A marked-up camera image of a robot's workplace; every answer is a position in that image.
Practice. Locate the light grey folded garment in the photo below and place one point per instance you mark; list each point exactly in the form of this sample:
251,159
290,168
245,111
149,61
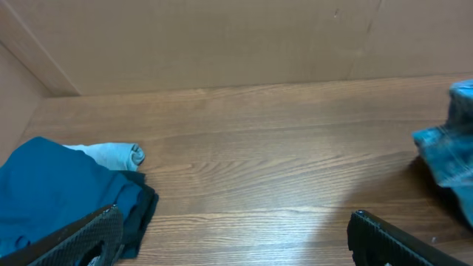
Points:
114,156

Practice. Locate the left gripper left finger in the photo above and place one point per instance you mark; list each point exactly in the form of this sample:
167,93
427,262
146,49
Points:
93,240

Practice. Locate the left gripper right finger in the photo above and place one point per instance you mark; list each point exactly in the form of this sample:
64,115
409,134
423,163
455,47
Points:
375,242

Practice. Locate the black garment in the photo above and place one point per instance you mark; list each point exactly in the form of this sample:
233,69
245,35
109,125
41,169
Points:
140,216

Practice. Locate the dark blue shirt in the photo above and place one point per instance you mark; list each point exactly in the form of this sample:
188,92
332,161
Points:
46,186

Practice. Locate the light blue denim jeans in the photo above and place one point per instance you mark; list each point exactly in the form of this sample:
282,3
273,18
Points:
447,149

